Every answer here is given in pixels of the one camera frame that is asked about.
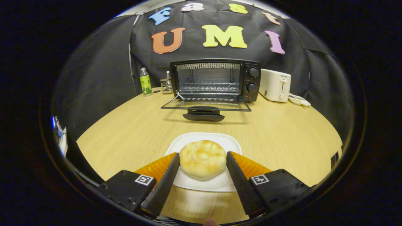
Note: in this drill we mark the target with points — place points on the white plate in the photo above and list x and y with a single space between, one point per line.
204 185

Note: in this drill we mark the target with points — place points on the round golden bread bun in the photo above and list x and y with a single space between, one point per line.
202 158

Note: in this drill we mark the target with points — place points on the black toaster oven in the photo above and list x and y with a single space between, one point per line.
252 80

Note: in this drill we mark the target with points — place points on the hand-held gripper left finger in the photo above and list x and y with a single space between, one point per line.
163 185

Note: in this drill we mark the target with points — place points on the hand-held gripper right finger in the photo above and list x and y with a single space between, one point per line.
241 185

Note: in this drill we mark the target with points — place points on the green label plastic bottle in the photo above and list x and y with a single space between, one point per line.
145 83

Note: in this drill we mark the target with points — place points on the white pop-up toaster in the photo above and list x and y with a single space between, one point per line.
273 84

